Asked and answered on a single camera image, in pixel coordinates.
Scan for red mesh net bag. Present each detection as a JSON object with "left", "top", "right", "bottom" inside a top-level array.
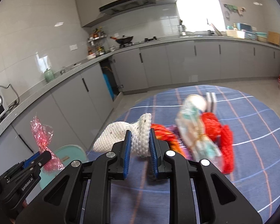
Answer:
[{"left": 201, "top": 112, "right": 234, "bottom": 175}]

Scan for spice rack with bottles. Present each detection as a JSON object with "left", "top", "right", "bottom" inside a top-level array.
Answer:
[{"left": 87, "top": 27, "right": 107, "bottom": 57}]

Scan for pink plastic wrapper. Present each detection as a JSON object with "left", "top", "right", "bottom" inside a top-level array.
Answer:
[{"left": 30, "top": 115, "right": 65, "bottom": 173}]

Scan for white bowl on counter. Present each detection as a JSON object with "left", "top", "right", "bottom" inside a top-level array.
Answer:
[{"left": 87, "top": 54, "right": 97, "bottom": 60}]

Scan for white black sponge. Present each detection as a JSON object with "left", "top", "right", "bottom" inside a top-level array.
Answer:
[{"left": 206, "top": 92, "right": 217, "bottom": 114}]

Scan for wooden cutting board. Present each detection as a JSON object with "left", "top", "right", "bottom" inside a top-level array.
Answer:
[{"left": 267, "top": 31, "right": 280, "bottom": 46}]

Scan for blue dish rack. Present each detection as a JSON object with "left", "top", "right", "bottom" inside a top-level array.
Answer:
[{"left": 236, "top": 23, "right": 257, "bottom": 40}]

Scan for clear bag with green print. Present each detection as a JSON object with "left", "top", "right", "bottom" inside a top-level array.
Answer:
[{"left": 175, "top": 100, "right": 223, "bottom": 170}]

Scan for black wok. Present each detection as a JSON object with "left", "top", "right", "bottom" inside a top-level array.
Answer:
[{"left": 110, "top": 35, "right": 133, "bottom": 49}]

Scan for purple snack wrapper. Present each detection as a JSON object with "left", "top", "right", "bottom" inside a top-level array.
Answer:
[{"left": 167, "top": 125, "right": 194, "bottom": 161}]

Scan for grey base cabinets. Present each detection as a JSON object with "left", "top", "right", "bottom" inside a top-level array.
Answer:
[{"left": 0, "top": 38, "right": 280, "bottom": 174}]

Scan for blue plaid tablecloth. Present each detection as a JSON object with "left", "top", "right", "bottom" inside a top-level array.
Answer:
[{"left": 88, "top": 85, "right": 280, "bottom": 223}]

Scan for orange snack wrapper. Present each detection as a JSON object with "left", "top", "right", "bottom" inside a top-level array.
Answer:
[{"left": 151, "top": 123, "right": 187, "bottom": 157}]

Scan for black range hood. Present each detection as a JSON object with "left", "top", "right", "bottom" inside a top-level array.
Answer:
[{"left": 99, "top": 0, "right": 156, "bottom": 16}]

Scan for green ceramic jar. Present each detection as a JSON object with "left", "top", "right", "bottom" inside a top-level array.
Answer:
[{"left": 43, "top": 68, "right": 55, "bottom": 83}]

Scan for white paper cup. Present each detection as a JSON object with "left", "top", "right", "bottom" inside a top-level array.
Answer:
[{"left": 185, "top": 94, "right": 207, "bottom": 112}]

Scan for white foam net sleeve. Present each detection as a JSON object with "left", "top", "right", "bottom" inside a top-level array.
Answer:
[{"left": 92, "top": 113, "right": 153, "bottom": 158}]

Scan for teal trash bin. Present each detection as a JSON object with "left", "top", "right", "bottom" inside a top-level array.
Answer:
[{"left": 39, "top": 145, "right": 88, "bottom": 190}]

